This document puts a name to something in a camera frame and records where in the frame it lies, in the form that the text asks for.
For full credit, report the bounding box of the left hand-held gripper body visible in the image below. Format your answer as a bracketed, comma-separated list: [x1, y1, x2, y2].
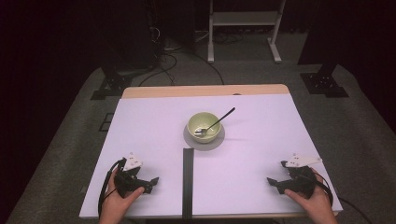
[113, 152, 153, 199]

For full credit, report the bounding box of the dark equipment cabinet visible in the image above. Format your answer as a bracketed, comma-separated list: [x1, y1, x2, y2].
[99, 0, 164, 71]

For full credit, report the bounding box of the row of black chopsticks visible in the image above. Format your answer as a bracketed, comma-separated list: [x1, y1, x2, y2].
[181, 147, 195, 220]

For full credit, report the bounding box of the pale green bowl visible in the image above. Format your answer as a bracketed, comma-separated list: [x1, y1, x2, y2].
[187, 111, 222, 145]

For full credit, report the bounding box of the wooden table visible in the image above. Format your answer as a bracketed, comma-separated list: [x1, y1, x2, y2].
[78, 83, 344, 219]

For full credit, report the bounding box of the metal spoon with black handle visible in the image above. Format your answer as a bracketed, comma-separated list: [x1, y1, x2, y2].
[193, 106, 236, 138]

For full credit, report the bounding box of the white metal stand frame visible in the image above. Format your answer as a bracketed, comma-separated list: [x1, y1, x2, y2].
[206, 0, 287, 64]

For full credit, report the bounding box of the person's right hand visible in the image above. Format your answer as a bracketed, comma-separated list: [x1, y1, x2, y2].
[284, 169, 339, 224]

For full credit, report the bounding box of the round grey coaster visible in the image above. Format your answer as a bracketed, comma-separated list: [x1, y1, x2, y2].
[182, 123, 226, 152]

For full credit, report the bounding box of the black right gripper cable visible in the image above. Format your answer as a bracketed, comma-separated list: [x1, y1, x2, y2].
[312, 171, 374, 224]

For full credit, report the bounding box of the bundle of dark cables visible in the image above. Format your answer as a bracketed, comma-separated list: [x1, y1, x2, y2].
[213, 31, 246, 45]

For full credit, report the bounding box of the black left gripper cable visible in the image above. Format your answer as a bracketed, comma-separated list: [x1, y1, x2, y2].
[97, 158, 127, 218]

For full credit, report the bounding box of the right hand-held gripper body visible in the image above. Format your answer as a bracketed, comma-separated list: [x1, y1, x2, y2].
[279, 153, 323, 200]

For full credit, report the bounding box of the person's left hand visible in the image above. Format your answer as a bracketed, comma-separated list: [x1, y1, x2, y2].
[98, 169, 146, 224]

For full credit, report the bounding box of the black floor cable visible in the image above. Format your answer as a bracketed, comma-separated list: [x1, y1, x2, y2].
[186, 50, 226, 86]
[137, 51, 179, 88]

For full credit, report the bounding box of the black stand base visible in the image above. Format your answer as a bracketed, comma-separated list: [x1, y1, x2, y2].
[90, 65, 134, 101]
[299, 63, 350, 99]

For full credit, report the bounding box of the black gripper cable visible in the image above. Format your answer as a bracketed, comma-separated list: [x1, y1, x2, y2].
[312, 171, 374, 224]
[97, 158, 127, 218]

